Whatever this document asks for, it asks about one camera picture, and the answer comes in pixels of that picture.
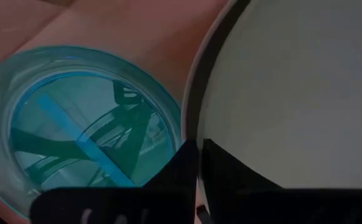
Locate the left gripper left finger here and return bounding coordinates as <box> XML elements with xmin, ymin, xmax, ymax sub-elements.
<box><xmin>30</xmin><ymin>139</ymin><xmax>199</xmax><ymax>224</ymax></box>

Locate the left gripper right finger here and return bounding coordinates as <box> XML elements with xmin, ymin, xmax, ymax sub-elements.
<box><xmin>199</xmin><ymin>138</ymin><xmax>362</xmax><ymax>224</ymax></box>

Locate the blue translucent plate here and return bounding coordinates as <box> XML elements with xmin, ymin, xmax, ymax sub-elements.
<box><xmin>0</xmin><ymin>45</ymin><xmax>183</xmax><ymax>220</ymax></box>

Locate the sage green plate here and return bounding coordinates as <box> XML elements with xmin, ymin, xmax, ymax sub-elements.
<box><xmin>182</xmin><ymin>0</ymin><xmax>362</xmax><ymax>190</ymax></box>

